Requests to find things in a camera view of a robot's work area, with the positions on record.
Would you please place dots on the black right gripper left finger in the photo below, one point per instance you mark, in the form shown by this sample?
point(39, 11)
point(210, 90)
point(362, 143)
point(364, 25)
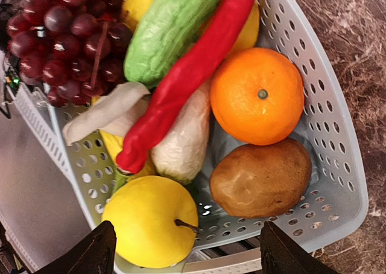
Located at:
point(93, 254)

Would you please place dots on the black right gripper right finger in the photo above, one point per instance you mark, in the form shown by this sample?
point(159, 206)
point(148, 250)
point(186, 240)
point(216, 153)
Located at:
point(281, 254)

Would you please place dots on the orange fruit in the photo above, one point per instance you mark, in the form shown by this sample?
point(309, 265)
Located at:
point(257, 96)

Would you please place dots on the green cucumber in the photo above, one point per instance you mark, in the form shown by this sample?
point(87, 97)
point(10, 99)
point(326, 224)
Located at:
point(163, 35)

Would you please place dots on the yellow lemon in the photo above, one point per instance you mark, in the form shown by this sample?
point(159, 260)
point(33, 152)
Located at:
point(155, 220)

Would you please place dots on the light blue plastic basket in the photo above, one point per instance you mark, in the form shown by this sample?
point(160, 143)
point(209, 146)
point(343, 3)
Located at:
point(336, 200)

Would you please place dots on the brown potato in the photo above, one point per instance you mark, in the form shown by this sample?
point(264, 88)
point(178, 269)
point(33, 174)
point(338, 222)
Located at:
point(261, 181)

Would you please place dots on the red chili pepper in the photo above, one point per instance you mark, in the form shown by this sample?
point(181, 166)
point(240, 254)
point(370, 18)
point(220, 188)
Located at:
point(184, 78)

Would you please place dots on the yellow corn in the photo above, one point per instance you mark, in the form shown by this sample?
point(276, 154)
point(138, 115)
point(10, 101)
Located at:
point(113, 145)

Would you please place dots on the white garlic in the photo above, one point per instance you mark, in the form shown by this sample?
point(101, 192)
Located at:
point(179, 156)

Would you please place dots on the purple grape bunch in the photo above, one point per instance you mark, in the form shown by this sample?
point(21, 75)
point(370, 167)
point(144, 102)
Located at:
point(75, 47)

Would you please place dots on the yellow banana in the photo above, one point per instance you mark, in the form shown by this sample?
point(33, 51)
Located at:
point(249, 34)

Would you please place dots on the yellow mango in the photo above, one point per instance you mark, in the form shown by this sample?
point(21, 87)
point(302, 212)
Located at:
point(133, 11)

